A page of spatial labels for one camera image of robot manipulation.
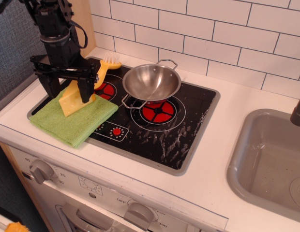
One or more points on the green microfiber cloth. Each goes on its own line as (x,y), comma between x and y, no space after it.
(73,130)

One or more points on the black toy stove top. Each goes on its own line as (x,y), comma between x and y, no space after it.
(161,135)

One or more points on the grey toy sink basin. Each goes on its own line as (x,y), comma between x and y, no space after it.
(265,166)

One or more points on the small steel wok pan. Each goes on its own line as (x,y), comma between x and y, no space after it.
(151,82)

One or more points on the grey oven knob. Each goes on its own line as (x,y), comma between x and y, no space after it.
(139,215)
(41,171)

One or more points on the orange black striped object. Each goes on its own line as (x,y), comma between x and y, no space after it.
(16,227)

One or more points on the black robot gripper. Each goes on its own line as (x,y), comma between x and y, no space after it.
(64,60)

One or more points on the yellow dish brush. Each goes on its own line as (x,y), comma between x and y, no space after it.
(110,61)

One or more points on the grey oven door handle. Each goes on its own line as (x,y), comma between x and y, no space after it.
(85,219)

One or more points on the wooden side post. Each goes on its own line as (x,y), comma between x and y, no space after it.
(82,16)

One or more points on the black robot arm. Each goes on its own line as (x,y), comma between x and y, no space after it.
(53,17)

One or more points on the grey left oven knob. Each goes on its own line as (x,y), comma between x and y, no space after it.
(41,171)

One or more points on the grey faucet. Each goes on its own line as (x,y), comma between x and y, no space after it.
(295,116)

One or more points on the yellow toy cheese wedge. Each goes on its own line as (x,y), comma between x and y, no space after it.
(71,100)

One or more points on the grey right oven knob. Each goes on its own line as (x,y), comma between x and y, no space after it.
(139,215)

